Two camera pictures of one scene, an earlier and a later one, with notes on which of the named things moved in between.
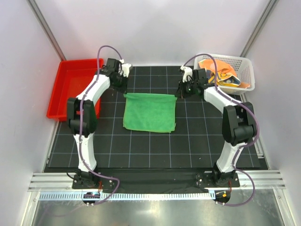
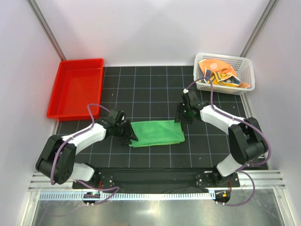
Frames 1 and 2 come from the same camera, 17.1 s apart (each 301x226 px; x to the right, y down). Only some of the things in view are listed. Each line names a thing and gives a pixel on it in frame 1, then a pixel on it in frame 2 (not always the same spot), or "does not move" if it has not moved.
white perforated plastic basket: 243,67 does not move
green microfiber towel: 149,112 to 154,133
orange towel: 222,67 does not move
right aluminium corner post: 270,6 does not move
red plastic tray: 73,78 does not move
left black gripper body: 121,80 to 120,128
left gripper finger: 115,88 to 125,141
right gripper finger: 178,93 to 179,109
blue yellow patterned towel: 224,79 does not move
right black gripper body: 188,86 to 186,114
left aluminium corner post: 46,28 does not move
